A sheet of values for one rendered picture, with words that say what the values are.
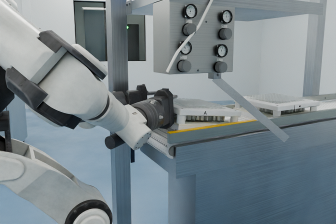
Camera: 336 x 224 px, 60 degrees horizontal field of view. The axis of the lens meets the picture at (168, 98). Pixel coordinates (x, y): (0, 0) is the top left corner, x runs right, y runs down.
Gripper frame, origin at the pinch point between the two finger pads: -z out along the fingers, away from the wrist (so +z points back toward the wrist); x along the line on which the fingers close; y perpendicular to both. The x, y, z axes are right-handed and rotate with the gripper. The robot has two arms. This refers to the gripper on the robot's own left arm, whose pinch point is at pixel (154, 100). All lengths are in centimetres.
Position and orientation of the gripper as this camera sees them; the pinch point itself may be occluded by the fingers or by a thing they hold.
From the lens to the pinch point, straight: 103.5
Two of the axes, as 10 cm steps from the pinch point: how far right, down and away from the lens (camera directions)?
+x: 0.4, 9.8, 1.8
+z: -9.4, 1.0, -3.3
